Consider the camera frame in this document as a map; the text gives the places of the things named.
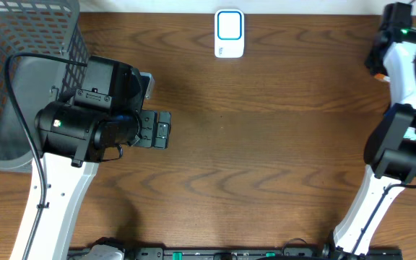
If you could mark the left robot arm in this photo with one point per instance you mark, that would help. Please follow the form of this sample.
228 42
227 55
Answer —
68 141

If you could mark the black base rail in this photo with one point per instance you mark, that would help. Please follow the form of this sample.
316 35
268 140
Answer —
297 248

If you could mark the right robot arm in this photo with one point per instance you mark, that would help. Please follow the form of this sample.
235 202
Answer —
390 152

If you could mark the grey plastic mesh basket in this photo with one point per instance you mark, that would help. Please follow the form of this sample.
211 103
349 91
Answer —
49 53

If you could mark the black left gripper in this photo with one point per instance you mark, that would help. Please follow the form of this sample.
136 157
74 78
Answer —
156 129

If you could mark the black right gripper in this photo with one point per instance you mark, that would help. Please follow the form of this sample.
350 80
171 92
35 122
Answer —
375 58

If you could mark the mint green tissue pack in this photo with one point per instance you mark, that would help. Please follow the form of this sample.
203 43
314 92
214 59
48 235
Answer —
410 134

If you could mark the orange tissue pack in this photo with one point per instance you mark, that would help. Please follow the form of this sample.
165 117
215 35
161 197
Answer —
382 78

